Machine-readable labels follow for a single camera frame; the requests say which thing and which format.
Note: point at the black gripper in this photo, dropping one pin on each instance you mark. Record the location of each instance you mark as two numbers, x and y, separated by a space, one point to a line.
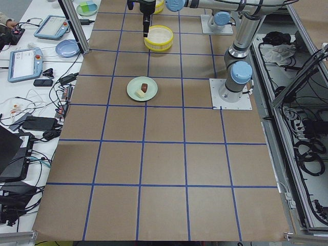
147 6

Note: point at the yellow bamboo steamer basket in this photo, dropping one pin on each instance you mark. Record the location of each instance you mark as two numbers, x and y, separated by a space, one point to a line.
159 39

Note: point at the brown bun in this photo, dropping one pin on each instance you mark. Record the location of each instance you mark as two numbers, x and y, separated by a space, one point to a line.
144 87

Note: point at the cream white bun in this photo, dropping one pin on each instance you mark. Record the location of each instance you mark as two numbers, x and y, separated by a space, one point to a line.
140 93

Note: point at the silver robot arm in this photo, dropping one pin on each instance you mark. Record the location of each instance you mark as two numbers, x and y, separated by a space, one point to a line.
238 51
220 18

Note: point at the person hand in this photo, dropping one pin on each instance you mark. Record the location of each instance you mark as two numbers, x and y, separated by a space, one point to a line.
10 23

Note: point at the pale green plate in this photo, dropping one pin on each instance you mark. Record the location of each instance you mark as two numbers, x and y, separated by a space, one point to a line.
135 84

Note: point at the blue plate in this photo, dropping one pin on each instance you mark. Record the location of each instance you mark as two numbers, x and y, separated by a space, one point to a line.
67 48

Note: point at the upper blue teach pendant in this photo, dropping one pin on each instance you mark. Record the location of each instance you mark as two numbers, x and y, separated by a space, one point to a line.
53 28

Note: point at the blue teach pendant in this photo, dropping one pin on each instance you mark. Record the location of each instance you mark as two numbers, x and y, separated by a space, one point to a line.
53 28
25 64

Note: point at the black phone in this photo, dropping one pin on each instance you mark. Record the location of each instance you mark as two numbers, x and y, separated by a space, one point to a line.
43 82

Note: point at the lower blue teach pendant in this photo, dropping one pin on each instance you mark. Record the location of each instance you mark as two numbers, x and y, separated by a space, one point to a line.
25 64

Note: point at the white crumpled cloth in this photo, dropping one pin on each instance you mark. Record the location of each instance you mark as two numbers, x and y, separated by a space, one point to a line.
281 55

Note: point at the black power adapter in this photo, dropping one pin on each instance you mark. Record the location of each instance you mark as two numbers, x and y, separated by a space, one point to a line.
39 123

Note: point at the black laptop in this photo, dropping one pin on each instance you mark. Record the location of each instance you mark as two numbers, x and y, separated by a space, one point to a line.
16 149

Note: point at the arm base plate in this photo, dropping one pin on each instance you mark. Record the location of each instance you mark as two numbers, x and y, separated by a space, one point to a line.
209 27
223 99

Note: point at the aluminium frame post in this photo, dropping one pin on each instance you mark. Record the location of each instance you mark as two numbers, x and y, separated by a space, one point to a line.
75 25

